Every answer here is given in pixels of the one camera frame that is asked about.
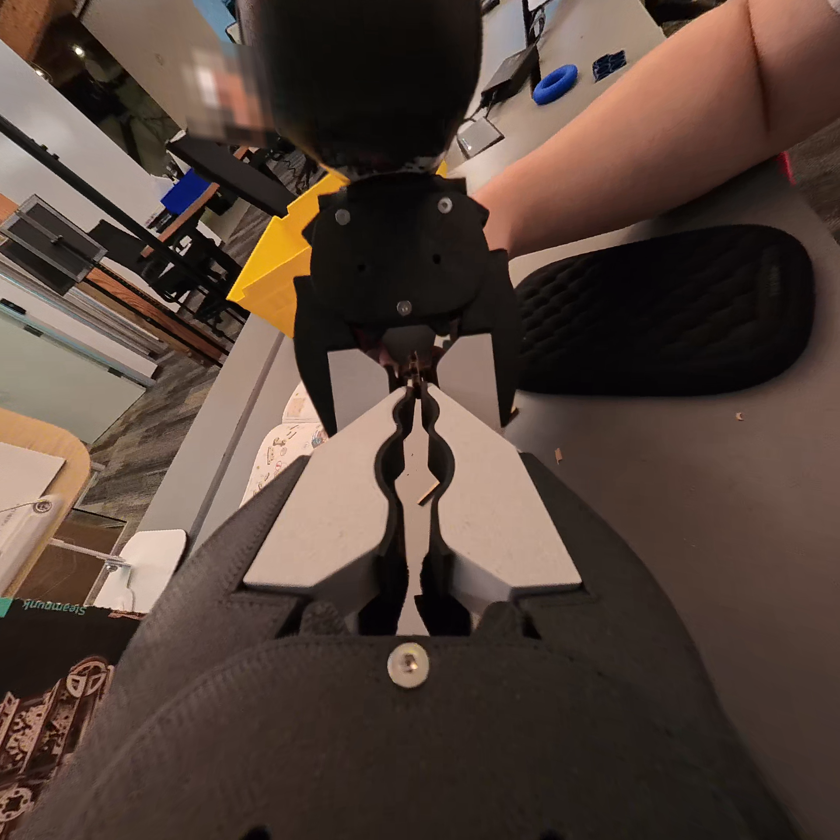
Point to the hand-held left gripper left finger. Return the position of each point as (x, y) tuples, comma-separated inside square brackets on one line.
[(315, 525)]

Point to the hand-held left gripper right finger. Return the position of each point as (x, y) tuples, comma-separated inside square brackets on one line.
[(512, 525)]

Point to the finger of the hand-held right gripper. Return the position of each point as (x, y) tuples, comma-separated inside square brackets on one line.
[(358, 384), (469, 380)]

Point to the person's right forearm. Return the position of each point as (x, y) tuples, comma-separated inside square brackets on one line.
[(656, 118)]

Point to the black model kit box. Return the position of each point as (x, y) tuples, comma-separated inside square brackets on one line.
[(39, 643)]

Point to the instruction booklet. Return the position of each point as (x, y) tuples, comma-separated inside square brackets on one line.
[(282, 453)]

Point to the thin wooden stick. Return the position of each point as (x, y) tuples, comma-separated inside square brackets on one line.
[(430, 493)]

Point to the yellow plastic bin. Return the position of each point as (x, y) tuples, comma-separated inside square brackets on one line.
[(275, 275)]

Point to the black quilted wrist rest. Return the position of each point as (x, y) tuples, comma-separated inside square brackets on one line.
[(656, 315)]

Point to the blue storage bin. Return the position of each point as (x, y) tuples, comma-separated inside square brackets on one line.
[(187, 193)]

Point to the black power adapter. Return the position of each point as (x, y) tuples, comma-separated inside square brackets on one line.
[(512, 69)]

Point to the wooden sign board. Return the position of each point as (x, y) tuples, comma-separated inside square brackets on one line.
[(72, 453)]

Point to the printed instruction sheet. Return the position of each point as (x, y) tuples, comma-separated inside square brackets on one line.
[(26, 479)]

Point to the grey clamped panel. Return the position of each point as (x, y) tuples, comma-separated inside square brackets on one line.
[(46, 246)]

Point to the black pole stand with disc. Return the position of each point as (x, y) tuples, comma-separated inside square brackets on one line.
[(65, 167)]

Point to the red plastic bin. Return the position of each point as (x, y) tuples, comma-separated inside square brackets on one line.
[(787, 167)]

